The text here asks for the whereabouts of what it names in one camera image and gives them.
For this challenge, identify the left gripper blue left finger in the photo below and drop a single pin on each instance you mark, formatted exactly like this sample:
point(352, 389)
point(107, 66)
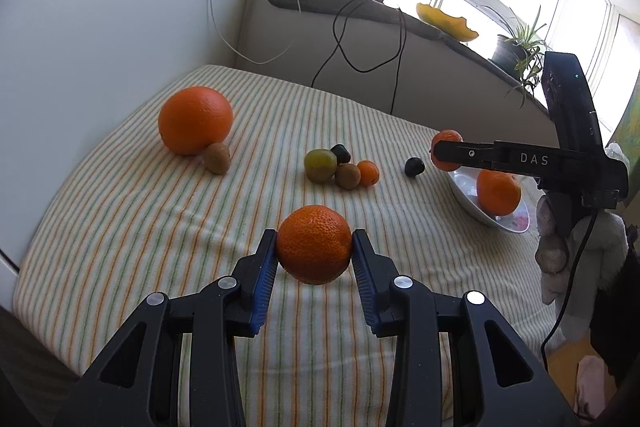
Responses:
point(262, 275)

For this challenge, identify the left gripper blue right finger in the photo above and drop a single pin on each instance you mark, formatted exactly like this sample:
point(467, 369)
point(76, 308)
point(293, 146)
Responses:
point(365, 264)

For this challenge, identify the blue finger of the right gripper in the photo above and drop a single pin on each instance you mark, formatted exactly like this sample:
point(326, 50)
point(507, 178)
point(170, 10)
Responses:
point(469, 154)

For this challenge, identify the large orange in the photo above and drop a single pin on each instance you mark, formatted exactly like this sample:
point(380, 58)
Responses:
point(498, 193)
point(194, 118)

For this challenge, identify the medium tangerine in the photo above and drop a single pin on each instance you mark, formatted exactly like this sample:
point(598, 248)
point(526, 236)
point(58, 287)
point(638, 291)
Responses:
point(314, 244)

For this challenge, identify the small mandarin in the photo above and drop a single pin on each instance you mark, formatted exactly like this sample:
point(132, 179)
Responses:
point(369, 173)
point(442, 143)

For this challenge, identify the brown kiwi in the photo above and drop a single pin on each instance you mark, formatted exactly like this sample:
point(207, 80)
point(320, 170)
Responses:
point(217, 158)
point(347, 176)

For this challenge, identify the white gloved right hand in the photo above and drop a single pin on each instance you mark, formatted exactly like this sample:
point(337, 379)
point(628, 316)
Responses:
point(576, 266)

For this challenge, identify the floral white plate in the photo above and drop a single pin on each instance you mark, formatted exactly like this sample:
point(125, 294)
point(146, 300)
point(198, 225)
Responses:
point(463, 185)

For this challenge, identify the dark plum alone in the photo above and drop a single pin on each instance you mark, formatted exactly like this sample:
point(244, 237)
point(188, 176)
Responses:
point(414, 166)

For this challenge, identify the small mandarin in cluster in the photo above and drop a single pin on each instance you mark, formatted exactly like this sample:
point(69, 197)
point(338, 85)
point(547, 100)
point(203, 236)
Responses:
point(369, 173)

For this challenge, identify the potted green plant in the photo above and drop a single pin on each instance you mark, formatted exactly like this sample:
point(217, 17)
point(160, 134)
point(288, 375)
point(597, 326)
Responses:
point(520, 53)

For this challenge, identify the green apple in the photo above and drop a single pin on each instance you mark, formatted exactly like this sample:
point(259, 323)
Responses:
point(320, 165)

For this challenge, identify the brown kiwi by orange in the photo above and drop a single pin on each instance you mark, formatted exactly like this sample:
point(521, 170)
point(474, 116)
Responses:
point(217, 158)

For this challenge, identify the dark plum in cluster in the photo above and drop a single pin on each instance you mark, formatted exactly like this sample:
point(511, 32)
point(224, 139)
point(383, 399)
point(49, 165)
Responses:
point(341, 153)

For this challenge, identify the yellow wavy bowl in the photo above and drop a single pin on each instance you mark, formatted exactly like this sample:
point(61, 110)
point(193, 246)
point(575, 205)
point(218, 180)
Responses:
point(454, 27)

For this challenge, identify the large orange by wall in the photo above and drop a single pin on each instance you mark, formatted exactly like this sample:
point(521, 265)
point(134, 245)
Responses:
point(194, 118)

